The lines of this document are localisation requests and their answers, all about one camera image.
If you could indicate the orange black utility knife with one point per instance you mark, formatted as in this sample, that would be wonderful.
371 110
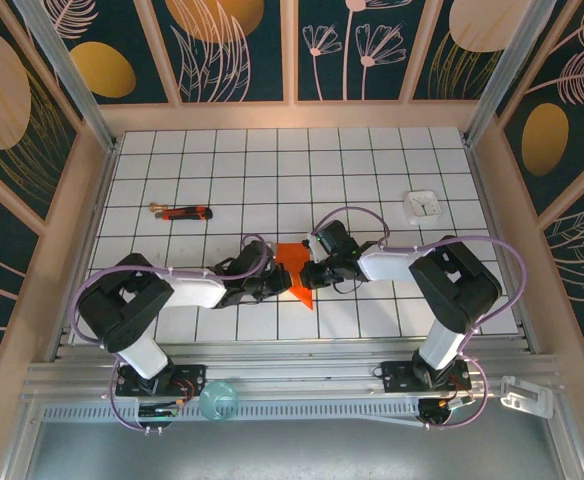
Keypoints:
187 214

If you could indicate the white plastic bracket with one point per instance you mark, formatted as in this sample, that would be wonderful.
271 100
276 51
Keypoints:
527 397

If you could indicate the black controller board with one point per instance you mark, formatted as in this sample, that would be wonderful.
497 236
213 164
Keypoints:
437 410
157 412

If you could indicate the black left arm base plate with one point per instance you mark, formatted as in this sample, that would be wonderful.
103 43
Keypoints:
194 375

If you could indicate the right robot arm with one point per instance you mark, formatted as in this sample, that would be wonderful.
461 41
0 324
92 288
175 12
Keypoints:
457 285

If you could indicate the orange paper sheet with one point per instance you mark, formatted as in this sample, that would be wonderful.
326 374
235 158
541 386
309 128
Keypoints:
292 255

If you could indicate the white square clock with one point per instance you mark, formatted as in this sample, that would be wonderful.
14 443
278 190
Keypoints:
423 207

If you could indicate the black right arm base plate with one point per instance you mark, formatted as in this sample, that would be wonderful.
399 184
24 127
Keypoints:
397 372

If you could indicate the aluminium side rail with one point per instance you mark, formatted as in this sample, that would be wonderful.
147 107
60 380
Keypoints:
101 192
483 192

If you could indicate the clear teal glass bowl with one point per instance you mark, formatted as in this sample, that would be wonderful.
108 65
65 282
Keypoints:
217 400

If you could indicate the aluminium frame post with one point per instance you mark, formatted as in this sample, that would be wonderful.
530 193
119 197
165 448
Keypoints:
504 75
69 75

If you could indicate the small brass fitting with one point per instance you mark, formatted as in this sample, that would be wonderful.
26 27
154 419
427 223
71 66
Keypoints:
157 206

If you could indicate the aluminium mounting rail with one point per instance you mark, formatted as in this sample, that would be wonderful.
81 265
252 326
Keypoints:
297 370

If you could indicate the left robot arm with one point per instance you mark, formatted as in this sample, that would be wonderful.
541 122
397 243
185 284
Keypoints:
122 310

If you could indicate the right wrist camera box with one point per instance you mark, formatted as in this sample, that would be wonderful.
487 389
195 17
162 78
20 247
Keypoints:
309 244

